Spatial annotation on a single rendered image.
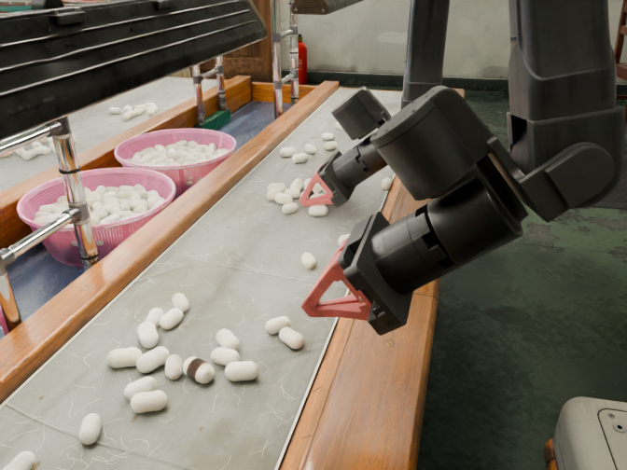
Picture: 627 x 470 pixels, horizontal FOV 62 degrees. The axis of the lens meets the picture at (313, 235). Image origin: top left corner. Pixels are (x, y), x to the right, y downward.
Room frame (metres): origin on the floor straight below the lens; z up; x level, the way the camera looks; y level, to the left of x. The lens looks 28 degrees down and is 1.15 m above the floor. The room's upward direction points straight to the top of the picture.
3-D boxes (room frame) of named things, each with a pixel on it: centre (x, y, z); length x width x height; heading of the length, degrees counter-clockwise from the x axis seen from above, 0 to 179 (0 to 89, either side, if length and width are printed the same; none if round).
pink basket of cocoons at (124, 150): (1.13, 0.31, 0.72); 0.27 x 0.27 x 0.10
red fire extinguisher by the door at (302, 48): (5.30, 0.13, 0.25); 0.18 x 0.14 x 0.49; 168
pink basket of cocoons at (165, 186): (0.86, 0.39, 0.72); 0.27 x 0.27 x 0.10
